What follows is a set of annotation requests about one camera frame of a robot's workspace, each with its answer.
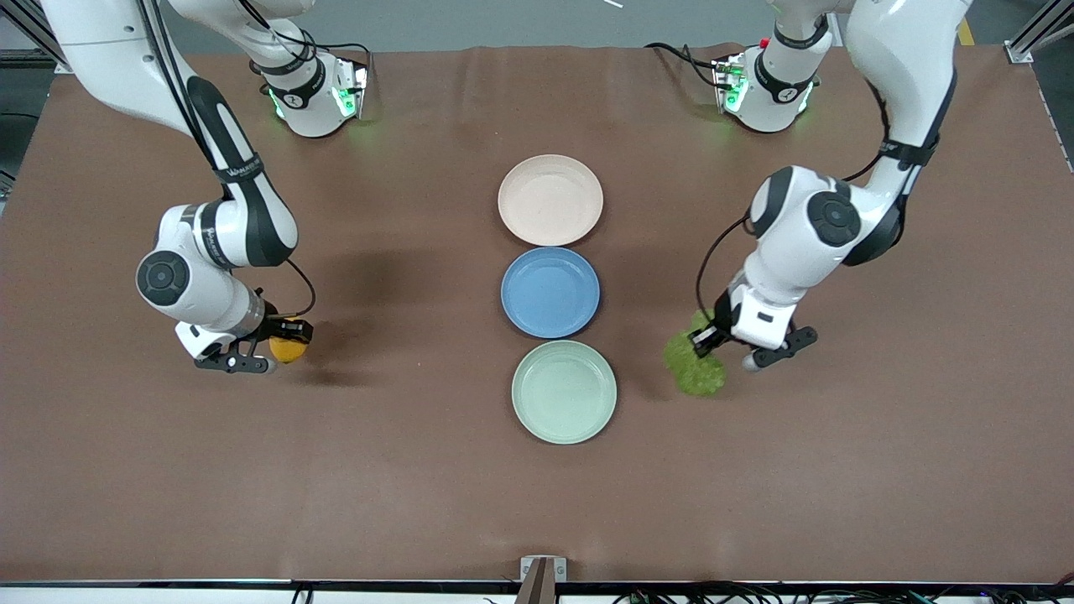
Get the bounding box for beige round plate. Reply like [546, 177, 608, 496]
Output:
[498, 154, 604, 247]

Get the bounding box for pale green round plate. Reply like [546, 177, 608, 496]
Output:
[511, 339, 618, 445]

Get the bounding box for black left base cable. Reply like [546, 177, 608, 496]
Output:
[644, 41, 724, 91]

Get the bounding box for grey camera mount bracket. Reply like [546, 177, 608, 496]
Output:
[519, 555, 568, 604]

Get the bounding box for brown table cover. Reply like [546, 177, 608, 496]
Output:
[0, 44, 1074, 584]

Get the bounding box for aluminium frame profile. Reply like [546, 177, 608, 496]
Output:
[1004, 0, 1074, 65]

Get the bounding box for green lettuce leaf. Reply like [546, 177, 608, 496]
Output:
[662, 310, 728, 398]

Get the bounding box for blue round plate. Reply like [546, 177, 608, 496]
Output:
[501, 247, 602, 340]

